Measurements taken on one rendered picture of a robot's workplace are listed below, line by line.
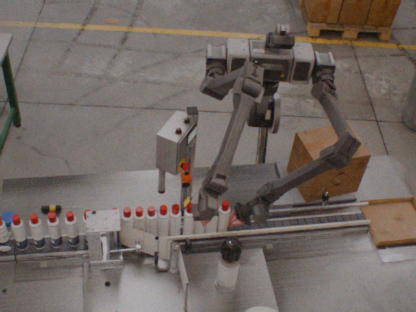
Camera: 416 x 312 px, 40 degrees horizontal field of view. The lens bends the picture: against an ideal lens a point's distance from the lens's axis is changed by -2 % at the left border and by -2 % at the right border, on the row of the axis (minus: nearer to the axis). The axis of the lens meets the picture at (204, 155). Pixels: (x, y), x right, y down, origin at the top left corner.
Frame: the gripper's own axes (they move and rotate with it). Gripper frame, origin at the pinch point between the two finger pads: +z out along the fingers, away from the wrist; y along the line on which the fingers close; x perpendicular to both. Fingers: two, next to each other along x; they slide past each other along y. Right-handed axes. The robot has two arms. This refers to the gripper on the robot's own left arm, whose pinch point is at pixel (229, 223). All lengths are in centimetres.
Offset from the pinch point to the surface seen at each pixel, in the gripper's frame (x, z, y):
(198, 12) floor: 91, 43, -335
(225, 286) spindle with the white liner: -5.2, 6.0, 31.8
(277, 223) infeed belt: 21.9, -10.8, -1.8
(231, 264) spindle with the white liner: -13.6, -5.6, 31.0
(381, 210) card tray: 69, -44, -7
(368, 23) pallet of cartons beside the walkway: 201, -69, -283
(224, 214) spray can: -9.8, -5.5, 2.6
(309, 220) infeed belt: 34.2, -20.9, -2.0
